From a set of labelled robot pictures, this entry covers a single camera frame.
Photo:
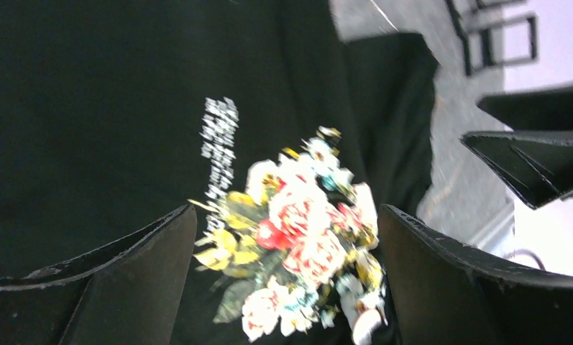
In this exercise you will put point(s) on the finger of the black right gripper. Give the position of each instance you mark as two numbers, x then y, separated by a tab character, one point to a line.
540	110
536	166

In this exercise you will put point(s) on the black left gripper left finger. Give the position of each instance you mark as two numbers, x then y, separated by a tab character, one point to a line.
125	292

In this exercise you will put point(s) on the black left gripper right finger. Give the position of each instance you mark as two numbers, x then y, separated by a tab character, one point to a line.
446	292

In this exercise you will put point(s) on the black floral t-shirt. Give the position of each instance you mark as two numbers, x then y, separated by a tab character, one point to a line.
285	140

